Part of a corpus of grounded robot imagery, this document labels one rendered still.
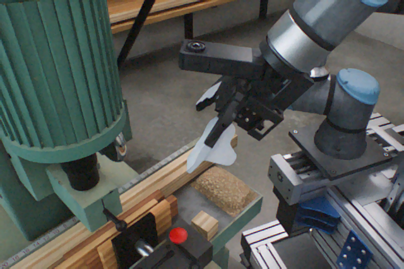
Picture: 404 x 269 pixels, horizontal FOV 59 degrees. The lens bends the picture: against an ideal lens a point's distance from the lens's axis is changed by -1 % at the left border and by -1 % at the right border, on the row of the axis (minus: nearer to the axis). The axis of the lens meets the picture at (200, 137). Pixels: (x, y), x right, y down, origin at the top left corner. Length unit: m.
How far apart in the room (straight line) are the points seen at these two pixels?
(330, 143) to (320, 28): 0.69
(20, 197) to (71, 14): 0.53
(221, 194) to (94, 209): 0.30
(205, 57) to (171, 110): 2.18
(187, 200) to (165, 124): 1.72
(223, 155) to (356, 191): 0.72
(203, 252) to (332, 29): 0.39
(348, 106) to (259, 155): 1.32
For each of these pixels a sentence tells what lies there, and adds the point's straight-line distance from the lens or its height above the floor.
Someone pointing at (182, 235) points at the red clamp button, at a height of 1.02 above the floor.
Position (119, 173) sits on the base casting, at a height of 0.80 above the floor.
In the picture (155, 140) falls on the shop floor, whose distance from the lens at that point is 2.38.
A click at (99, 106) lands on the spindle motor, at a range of 0.49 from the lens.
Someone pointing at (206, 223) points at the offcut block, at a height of 0.93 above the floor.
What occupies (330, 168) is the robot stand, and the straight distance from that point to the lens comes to 1.07.
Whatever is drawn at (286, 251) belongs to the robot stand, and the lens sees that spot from 1.61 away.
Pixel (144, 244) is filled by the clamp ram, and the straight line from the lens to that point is 0.69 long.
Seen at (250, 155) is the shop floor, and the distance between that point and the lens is 2.28.
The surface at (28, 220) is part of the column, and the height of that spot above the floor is 0.87.
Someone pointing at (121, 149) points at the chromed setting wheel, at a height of 1.03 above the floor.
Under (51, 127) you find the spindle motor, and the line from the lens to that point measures 0.48.
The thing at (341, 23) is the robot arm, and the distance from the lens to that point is 0.44.
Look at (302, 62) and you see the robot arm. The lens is 0.45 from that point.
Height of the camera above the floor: 1.53
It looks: 40 degrees down
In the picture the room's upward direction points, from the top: straight up
